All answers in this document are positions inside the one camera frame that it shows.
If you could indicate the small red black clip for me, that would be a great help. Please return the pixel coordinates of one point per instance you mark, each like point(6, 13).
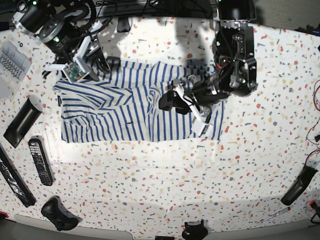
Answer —
point(313, 204)

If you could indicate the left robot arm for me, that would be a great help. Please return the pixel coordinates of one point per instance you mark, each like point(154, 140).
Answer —
point(233, 49)

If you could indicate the blue white striped t-shirt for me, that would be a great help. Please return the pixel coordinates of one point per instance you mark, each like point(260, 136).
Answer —
point(124, 104)

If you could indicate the small black shirt tag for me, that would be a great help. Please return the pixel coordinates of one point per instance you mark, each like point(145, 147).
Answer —
point(59, 100)

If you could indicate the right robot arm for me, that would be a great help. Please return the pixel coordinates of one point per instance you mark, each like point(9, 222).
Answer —
point(31, 15)

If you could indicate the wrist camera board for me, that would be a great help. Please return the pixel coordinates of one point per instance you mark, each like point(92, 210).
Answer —
point(73, 72)
point(206, 129)

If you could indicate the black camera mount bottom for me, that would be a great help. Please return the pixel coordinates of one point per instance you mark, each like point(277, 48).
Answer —
point(194, 230)

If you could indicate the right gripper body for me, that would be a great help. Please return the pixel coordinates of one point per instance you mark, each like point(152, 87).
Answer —
point(60, 37)

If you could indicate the black game controller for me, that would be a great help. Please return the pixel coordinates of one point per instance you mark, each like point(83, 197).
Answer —
point(53, 213)

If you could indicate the black clamp top edge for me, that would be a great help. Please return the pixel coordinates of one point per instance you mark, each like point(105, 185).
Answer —
point(123, 25)

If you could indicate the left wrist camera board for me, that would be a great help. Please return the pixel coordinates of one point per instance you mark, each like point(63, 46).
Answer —
point(206, 129)

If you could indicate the clear plastic screw box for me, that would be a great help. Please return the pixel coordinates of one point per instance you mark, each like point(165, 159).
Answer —
point(14, 66)

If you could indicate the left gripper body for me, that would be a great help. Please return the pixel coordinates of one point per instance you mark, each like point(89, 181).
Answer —
point(204, 98)

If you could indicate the long black flat bar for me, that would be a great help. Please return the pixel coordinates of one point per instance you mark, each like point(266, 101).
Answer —
point(15, 181)

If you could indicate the black handle tool right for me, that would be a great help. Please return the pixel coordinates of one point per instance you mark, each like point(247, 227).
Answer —
point(299, 186)

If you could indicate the black tv remote control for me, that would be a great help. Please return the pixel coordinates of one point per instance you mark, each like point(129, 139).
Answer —
point(41, 161)

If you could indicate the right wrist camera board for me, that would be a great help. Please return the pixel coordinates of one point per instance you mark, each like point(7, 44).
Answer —
point(73, 72)

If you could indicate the red tipped screwdriver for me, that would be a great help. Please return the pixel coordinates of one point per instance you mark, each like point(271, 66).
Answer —
point(278, 213)

